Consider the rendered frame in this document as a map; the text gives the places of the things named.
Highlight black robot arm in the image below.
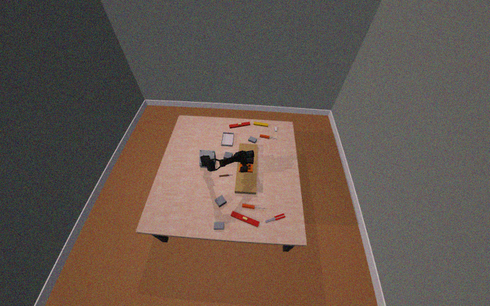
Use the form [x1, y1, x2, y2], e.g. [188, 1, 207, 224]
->
[200, 150, 254, 171]

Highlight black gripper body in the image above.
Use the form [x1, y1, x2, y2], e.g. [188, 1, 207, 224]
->
[240, 161, 248, 173]

